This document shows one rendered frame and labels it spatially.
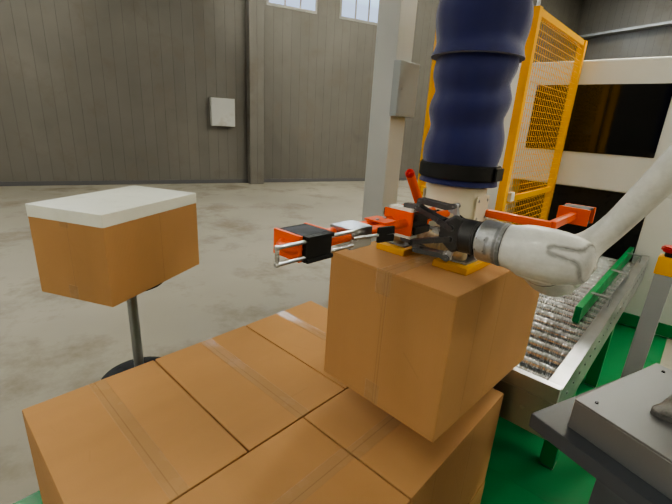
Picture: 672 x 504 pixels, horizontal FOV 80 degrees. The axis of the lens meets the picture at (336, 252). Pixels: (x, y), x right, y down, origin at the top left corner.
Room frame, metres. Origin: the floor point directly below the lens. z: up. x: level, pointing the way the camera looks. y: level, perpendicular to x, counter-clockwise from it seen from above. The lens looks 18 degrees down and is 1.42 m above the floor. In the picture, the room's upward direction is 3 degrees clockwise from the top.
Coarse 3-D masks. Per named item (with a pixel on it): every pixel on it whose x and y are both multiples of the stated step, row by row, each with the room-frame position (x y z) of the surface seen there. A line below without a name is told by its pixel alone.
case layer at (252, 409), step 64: (320, 320) 1.65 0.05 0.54; (128, 384) 1.12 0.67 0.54; (192, 384) 1.14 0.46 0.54; (256, 384) 1.16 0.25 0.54; (320, 384) 1.18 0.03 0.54; (64, 448) 0.84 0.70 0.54; (128, 448) 0.86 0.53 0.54; (192, 448) 0.87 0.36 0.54; (256, 448) 0.88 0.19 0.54; (320, 448) 0.90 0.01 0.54; (384, 448) 0.91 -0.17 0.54; (448, 448) 0.93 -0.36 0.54
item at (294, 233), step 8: (304, 224) 0.77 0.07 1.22; (312, 224) 0.77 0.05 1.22; (280, 232) 0.71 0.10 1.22; (288, 232) 0.70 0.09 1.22; (296, 232) 0.70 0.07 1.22; (304, 232) 0.71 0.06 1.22; (312, 232) 0.71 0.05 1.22; (320, 232) 0.72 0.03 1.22; (288, 240) 0.70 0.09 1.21; (296, 240) 0.68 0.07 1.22; (288, 256) 0.69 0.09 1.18; (296, 256) 0.68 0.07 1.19
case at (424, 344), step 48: (336, 288) 1.06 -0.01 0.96; (384, 288) 0.95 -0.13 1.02; (432, 288) 0.85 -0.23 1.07; (480, 288) 0.89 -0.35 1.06; (528, 288) 1.15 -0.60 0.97; (336, 336) 1.05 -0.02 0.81; (384, 336) 0.93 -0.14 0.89; (432, 336) 0.84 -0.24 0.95; (480, 336) 0.93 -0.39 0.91; (528, 336) 1.23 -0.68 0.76; (384, 384) 0.92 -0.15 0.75; (432, 384) 0.83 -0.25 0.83; (480, 384) 0.98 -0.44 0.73; (432, 432) 0.81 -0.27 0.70
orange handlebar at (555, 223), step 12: (372, 216) 0.93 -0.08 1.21; (444, 216) 1.07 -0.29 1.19; (492, 216) 1.13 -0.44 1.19; (504, 216) 1.10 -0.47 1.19; (516, 216) 1.08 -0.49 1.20; (564, 216) 1.12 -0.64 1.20; (372, 228) 0.84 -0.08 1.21; (396, 228) 0.90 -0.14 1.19; (336, 240) 0.75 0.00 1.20; (348, 240) 0.78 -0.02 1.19; (288, 252) 0.68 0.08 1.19
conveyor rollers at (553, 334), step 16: (608, 288) 2.30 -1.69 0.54; (544, 304) 1.98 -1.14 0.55; (560, 304) 2.00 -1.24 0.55; (576, 304) 2.02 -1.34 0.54; (544, 320) 1.80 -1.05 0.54; (560, 320) 1.82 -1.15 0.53; (592, 320) 1.82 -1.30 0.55; (544, 336) 1.63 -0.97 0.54; (560, 336) 1.66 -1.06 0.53; (576, 336) 1.64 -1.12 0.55; (528, 352) 1.50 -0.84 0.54; (544, 352) 1.48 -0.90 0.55; (560, 352) 1.50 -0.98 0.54; (528, 368) 1.41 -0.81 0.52; (544, 368) 1.37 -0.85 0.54
